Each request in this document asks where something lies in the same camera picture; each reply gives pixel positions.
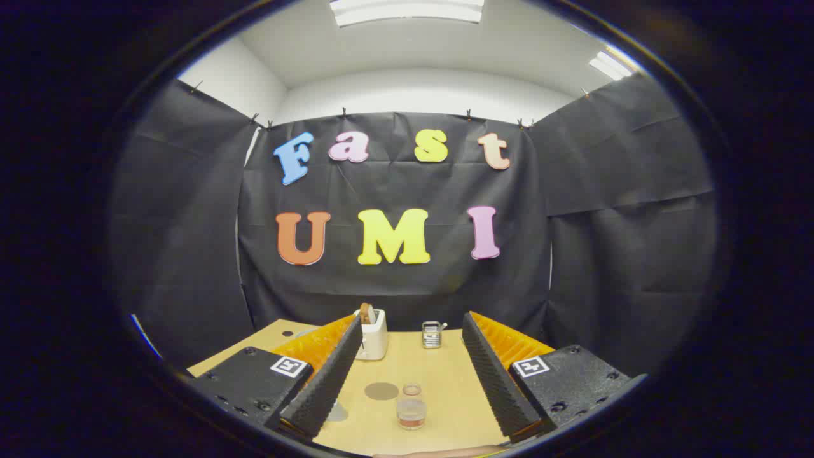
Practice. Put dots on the cream toaster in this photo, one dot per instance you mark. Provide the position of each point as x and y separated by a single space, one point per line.
375 340

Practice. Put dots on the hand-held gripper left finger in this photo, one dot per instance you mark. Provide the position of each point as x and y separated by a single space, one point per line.
321 388

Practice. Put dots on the ceiling light panel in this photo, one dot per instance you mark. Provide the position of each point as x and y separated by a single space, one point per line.
407 11
609 65

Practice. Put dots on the wooden table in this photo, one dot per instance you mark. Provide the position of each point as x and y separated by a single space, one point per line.
445 388

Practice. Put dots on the brown toast slice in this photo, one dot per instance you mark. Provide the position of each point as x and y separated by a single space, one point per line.
367 313

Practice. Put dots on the pale grey cup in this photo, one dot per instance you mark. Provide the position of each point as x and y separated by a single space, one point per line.
337 413

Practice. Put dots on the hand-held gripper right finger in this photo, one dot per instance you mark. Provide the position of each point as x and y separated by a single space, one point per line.
499 381

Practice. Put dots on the round brown coaster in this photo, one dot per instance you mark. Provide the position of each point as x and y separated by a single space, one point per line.
381 390

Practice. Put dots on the clear plastic juice bottle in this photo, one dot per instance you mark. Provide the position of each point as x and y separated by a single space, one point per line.
411 404

